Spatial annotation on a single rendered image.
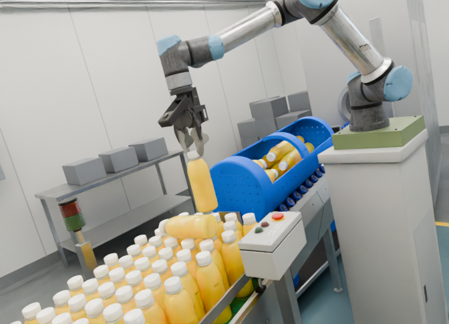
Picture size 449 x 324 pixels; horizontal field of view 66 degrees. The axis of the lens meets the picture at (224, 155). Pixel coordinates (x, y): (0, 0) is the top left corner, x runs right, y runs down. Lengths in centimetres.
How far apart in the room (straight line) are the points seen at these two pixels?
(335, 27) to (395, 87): 29
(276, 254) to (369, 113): 74
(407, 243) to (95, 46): 434
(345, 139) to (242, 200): 48
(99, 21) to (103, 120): 131
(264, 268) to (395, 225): 67
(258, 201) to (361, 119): 51
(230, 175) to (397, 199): 61
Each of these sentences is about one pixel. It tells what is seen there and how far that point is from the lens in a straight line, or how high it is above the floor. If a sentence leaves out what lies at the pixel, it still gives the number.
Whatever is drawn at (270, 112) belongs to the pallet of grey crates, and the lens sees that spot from 519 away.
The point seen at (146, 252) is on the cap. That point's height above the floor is 109.
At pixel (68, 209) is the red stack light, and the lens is 126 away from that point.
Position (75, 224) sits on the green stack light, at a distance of 127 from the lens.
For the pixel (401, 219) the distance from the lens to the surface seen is 143.
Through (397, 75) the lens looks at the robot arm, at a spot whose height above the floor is 140.
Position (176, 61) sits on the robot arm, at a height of 160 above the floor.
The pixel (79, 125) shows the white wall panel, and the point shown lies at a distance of 468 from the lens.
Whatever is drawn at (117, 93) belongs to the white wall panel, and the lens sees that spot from 496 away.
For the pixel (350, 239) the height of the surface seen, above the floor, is 78.
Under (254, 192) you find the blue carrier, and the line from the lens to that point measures 128.
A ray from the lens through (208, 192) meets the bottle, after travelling 107.
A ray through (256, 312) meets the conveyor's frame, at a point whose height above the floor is 87.
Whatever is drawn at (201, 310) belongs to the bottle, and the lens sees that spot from 97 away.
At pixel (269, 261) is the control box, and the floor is 105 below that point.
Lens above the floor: 149
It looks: 10 degrees down
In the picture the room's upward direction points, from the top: 14 degrees counter-clockwise
